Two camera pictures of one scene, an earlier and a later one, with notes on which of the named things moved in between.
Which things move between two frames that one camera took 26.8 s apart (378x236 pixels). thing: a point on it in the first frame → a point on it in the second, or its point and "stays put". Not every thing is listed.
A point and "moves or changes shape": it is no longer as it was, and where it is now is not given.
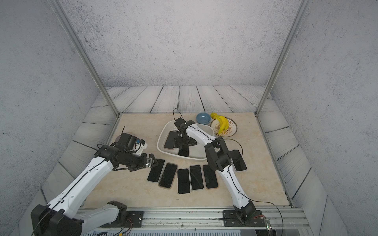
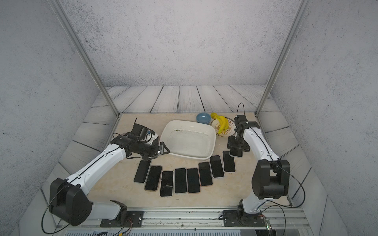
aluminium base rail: [276, 218] stays put
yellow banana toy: [224, 122] stays put
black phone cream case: [183, 181] moves or changes shape
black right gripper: [178, 139] → [230, 143]
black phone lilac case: [155, 171] moves or changes shape
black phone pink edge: [183, 150] moves or changes shape
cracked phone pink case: [167, 175] moves or changes shape
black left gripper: [143, 163] → [155, 151]
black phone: [170, 142] moves or changes shape
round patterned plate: [230, 132] stays put
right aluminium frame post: [300, 14] stays put
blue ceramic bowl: [203, 118] stays put
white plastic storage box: [197, 151] stays put
